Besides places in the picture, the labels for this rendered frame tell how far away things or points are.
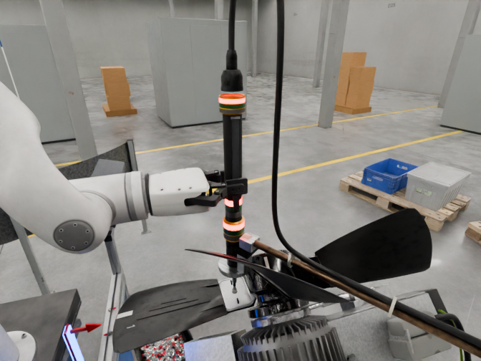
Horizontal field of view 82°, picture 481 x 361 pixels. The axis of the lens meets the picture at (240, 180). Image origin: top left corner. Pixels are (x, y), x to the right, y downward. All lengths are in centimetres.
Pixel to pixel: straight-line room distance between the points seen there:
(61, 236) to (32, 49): 604
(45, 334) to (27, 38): 575
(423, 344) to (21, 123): 82
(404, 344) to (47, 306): 97
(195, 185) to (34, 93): 607
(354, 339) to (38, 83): 624
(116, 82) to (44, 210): 814
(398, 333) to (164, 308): 51
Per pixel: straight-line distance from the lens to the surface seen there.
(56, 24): 467
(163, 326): 65
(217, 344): 78
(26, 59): 642
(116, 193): 48
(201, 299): 68
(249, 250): 56
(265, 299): 68
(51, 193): 41
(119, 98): 858
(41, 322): 106
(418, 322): 49
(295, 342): 63
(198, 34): 678
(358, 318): 76
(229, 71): 46
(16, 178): 43
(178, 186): 47
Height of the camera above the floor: 170
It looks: 25 degrees down
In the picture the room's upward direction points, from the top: straight up
